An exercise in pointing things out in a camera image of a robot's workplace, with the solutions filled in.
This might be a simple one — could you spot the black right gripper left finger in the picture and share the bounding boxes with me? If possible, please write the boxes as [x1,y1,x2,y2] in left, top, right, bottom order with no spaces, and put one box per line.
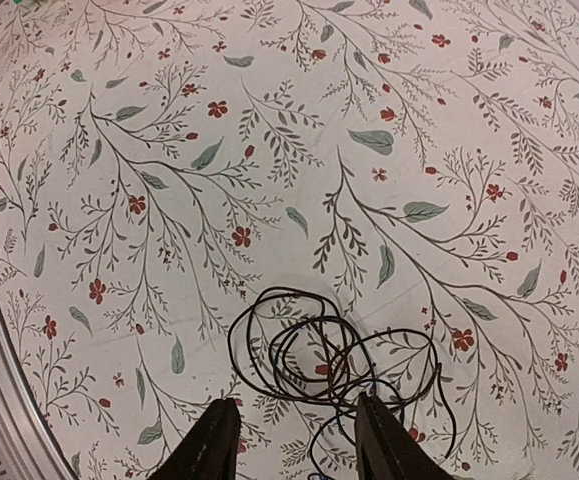
[148,398,241,480]

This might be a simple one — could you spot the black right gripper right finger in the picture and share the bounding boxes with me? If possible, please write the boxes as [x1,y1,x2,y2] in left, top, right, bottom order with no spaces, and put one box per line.
[354,393,452,480]

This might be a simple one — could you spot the black cable tangle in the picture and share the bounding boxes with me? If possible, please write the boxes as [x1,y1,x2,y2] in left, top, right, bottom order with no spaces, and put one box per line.
[228,286,458,461]

